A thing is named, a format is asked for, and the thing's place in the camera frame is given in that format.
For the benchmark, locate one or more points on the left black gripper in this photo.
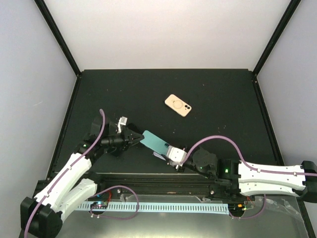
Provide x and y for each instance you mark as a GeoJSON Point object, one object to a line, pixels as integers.
{"type": "Point", "coordinates": [127, 134]}

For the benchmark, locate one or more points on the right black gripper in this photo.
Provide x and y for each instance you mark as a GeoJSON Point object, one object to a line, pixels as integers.
{"type": "Point", "coordinates": [172, 164]}

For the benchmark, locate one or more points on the teal phone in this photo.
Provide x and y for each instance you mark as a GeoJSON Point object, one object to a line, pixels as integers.
{"type": "Point", "coordinates": [154, 143]}

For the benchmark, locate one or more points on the lavender phone case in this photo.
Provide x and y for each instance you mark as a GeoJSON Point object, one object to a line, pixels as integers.
{"type": "Point", "coordinates": [160, 156]}

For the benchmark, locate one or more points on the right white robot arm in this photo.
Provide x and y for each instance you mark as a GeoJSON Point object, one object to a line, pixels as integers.
{"type": "Point", "coordinates": [237, 178]}

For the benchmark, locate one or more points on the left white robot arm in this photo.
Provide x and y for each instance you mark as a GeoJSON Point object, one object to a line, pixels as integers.
{"type": "Point", "coordinates": [44, 214]}

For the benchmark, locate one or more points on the black phone case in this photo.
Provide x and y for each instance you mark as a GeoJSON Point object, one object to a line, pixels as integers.
{"type": "Point", "coordinates": [133, 127]}

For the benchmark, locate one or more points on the beige phone case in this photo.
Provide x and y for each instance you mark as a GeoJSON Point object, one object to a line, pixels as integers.
{"type": "Point", "coordinates": [178, 105]}

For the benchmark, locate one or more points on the right circuit board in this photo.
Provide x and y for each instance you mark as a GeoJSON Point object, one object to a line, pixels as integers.
{"type": "Point", "coordinates": [240, 206]}

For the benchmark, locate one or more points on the circuit board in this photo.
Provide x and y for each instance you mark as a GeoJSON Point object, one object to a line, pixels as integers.
{"type": "Point", "coordinates": [240, 206]}
{"type": "Point", "coordinates": [99, 205]}

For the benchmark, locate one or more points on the left circuit board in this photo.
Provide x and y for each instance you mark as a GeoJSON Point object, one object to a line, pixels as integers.
{"type": "Point", "coordinates": [99, 205]}

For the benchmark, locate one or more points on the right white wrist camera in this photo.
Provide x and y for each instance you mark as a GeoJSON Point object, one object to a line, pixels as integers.
{"type": "Point", "coordinates": [175, 154]}

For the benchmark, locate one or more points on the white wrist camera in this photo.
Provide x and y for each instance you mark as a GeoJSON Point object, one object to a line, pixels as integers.
{"type": "Point", "coordinates": [121, 124]}
{"type": "Point", "coordinates": [175, 154]}

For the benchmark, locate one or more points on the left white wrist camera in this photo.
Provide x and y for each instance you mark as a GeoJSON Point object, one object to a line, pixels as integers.
{"type": "Point", "coordinates": [121, 124]}

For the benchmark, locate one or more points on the black front rail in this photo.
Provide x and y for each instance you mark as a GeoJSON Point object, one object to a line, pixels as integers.
{"type": "Point", "coordinates": [194, 185]}

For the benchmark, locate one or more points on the light blue cable duct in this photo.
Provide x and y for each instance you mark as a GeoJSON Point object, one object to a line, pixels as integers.
{"type": "Point", "coordinates": [153, 207]}

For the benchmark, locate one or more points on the left black frame post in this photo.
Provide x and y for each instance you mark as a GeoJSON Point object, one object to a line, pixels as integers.
{"type": "Point", "coordinates": [44, 10]}

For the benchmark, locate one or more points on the black frame post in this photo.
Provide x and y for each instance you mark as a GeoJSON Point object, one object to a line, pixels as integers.
{"type": "Point", "coordinates": [286, 17]}
{"type": "Point", "coordinates": [44, 10]}

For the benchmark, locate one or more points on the right black frame post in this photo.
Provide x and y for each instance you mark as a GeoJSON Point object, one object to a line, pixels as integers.
{"type": "Point", "coordinates": [286, 17]}

